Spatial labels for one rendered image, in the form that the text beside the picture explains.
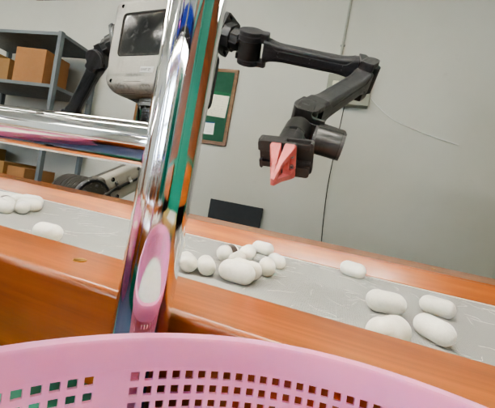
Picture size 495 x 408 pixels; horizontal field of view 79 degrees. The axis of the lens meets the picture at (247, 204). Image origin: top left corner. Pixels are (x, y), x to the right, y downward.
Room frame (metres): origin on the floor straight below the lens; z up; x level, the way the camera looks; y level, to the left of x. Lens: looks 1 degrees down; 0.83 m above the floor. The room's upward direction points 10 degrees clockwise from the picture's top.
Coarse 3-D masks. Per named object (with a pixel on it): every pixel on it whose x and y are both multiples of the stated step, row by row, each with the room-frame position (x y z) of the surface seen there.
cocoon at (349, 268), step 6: (342, 264) 0.43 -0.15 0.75; (348, 264) 0.42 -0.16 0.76; (354, 264) 0.42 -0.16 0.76; (360, 264) 0.42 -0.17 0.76; (342, 270) 0.43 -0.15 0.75; (348, 270) 0.42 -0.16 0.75; (354, 270) 0.42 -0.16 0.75; (360, 270) 0.41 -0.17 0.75; (354, 276) 0.42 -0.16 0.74; (360, 276) 0.41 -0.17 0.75
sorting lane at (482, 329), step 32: (0, 224) 0.35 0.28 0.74; (32, 224) 0.39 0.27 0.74; (64, 224) 0.42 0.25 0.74; (96, 224) 0.47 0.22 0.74; (128, 224) 0.52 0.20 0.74; (256, 256) 0.45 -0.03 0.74; (224, 288) 0.27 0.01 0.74; (256, 288) 0.29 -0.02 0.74; (288, 288) 0.31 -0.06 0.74; (320, 288) 0.33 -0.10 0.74; (352, 288) 0.36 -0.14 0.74; (384, 288) 0.39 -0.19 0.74; (416, 288) 0.43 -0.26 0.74; (352, 320) 0.25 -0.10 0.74; (448, 320) 0.30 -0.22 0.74; (480, 320) 0.32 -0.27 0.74; (448, 352) 0.22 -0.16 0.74; (480, 352) 0.23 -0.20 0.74
